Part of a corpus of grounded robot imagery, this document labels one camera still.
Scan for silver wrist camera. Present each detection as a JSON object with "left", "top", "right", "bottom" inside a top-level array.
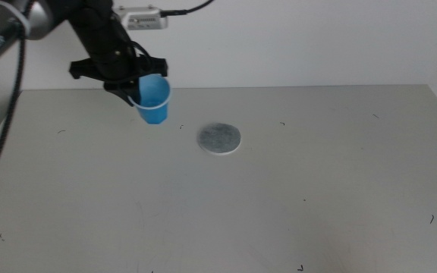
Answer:
[{"left": 112, "top": 5, "right": 169, "bottom": 31}]

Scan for round grey cup mat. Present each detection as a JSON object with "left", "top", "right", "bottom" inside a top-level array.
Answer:
[{"left": 196, "top": 122, "right": 242, "bottom": 156}]

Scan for black camera cable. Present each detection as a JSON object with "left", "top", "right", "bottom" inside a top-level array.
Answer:
[{"left": 159, "top": 0, "right": 215, "bottom": 18}]

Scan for blue plastic cup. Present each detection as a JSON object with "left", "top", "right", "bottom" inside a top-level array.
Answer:
[{"left": 128, "top": 74, "right": 172, "bottom": 125}]

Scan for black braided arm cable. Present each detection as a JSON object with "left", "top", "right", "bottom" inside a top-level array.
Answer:
[{"left": 0, "top": 22, "right": 28, "bottom": 218}]

